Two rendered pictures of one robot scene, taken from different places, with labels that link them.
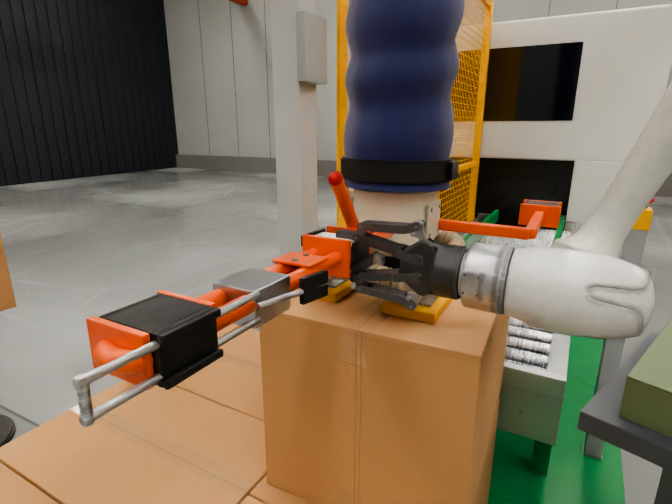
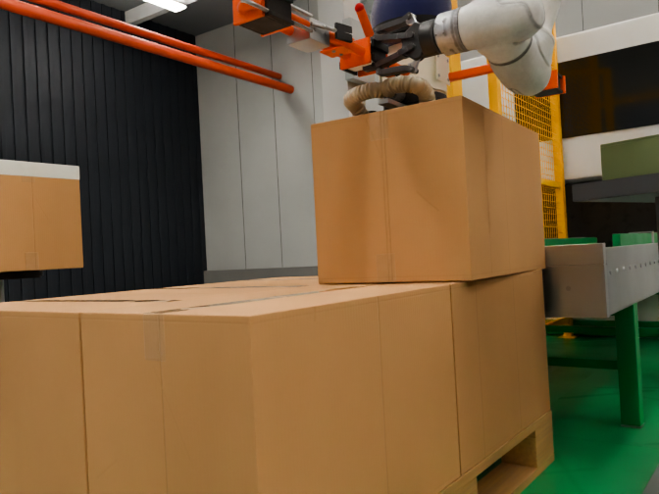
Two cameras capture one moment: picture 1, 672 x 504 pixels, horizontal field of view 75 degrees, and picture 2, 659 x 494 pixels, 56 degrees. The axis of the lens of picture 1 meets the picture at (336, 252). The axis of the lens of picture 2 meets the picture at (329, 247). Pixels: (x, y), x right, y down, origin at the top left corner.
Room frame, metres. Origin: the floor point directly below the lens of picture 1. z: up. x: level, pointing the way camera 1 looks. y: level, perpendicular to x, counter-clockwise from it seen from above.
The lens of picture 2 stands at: (-0.78, -0.09, 0.62)
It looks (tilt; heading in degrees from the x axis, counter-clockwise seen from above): 1 degrees up; 7
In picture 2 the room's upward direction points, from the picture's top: 3 degrees counter-clockwise
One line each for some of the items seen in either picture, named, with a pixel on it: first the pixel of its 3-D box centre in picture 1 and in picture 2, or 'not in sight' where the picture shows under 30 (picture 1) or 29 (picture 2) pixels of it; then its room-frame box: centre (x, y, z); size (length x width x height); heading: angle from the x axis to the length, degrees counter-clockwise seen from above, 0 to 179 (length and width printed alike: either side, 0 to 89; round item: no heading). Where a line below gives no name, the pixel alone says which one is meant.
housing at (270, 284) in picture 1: (253, 296); (308, 35); (0.49, 0.10, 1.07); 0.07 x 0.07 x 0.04; 62
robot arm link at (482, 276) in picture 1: (485, 277); (452, 32); (0.56, -0.20, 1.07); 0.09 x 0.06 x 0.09; 151
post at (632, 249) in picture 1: (614, 340); not in sight; (1.48, -1.04, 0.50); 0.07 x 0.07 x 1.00; 61
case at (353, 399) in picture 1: (406, 356); (437, 202); (0.93, -0.17, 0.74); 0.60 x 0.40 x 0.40; 154
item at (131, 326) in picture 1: (156, 334); (262, 14); (0.37, 0.17, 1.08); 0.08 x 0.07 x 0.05; 152
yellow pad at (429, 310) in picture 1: (434, 278); not in sight; (0.85, -0.20, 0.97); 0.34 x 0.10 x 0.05; 152
